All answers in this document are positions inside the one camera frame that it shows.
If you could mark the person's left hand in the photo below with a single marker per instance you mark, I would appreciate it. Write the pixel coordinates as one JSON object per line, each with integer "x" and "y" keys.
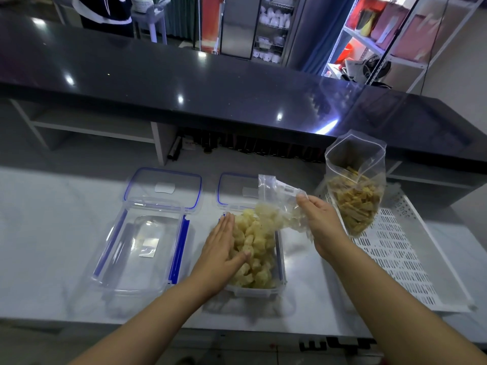
{"x": 217, "y": 266}

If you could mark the person's right hand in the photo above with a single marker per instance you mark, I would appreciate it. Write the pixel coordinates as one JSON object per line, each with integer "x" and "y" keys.
{"x": 323, "y": 228}

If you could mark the clear blue-clipped plastic container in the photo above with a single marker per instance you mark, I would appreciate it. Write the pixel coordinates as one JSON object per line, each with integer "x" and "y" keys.
{"x": 133, "y": 269}
{"x": 251, "y": 292}

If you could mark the pile of pale food cubes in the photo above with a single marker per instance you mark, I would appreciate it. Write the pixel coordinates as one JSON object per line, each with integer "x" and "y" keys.
{"x": 258, "y": 239}

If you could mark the bag of pale round snacks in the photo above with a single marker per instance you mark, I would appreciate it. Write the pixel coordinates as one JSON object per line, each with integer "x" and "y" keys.
{"x": 274, "y": 190}

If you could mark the clear lid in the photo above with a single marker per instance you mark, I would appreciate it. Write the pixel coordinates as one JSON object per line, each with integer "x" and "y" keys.
{"x": 144, "y": 186}
{"x": 232, "y": 190}

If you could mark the bag of yellow strip snacks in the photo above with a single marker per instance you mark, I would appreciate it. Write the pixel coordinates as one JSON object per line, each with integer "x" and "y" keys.
{"x": 354, "y": 148}

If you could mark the person's left forearm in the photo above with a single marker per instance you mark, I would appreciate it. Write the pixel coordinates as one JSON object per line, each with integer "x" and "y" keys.
{"x": 144, "y": 326}

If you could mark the person's right forearm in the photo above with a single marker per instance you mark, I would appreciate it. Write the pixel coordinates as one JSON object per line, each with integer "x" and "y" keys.
{"x": 399, "y": 311}

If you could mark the white perforated plastic basket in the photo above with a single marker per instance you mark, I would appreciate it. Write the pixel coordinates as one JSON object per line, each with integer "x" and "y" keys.
{"x": 411, "y": 269}

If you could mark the black cylindrical canister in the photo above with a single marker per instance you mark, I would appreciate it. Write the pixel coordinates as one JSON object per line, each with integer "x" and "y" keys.
{"x": 175, "y": 150}

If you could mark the small white box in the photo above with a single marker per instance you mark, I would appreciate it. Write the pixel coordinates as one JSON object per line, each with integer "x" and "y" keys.
{"x": 188, "y": 143}

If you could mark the white small appliance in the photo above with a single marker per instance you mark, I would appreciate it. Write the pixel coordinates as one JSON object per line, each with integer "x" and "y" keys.
{"x": 354, "y": 68}

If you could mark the black small appliance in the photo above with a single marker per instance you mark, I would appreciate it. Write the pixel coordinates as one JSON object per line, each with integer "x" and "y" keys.
{"x": 376, "y": 68}

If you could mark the red bucket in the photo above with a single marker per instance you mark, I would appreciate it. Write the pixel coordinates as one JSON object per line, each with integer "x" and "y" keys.
{"x": 344, "y": 53}

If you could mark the white metal shelf rack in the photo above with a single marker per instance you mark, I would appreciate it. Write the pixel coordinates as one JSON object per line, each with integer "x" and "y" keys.
{"x": 373, "y": 43}

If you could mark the blue curtain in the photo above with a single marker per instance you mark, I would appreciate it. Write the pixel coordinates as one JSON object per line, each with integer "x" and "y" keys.
{"x": 323, "y": 34}

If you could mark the black top bar counter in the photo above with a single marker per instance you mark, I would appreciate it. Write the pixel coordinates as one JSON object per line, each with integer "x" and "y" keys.
{"x": 190, "y": 72}

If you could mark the white flat mop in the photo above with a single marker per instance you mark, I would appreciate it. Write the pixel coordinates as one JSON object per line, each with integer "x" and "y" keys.
{"x": 216, "y": 51}

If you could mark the narrow pink gift bag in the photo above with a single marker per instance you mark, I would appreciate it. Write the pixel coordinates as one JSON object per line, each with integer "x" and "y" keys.
{"x": 384, "y": 26}

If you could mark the wide pink gift bag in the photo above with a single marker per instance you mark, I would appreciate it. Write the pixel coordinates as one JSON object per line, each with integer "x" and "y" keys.
{"x": 414, "y": 37}

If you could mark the red gift box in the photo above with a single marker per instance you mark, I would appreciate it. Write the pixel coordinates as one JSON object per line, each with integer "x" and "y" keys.
{"x": 352, "y": 15}

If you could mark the group of white dishes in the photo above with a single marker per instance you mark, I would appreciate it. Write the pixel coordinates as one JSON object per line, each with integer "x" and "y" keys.
{"x": 272, "y": 18}

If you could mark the stainless steel dish cabinet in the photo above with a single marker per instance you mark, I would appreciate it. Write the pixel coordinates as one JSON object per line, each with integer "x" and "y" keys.
{"x": 239, "y": 26}

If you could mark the red standing banner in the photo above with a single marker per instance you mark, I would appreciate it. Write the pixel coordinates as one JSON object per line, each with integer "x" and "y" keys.
{"x": 211, "y": 22}

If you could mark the teal skirted table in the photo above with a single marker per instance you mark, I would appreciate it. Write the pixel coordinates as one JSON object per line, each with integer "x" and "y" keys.
{"x": 182, "y": 17}

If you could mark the pale plastic serving cart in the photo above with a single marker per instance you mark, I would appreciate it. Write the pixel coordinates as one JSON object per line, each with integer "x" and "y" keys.
{"x": 156, "y": 15}

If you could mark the stack of white plates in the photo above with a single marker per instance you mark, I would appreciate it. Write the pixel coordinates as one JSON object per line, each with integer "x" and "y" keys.
{"x": 141, "y": 4}

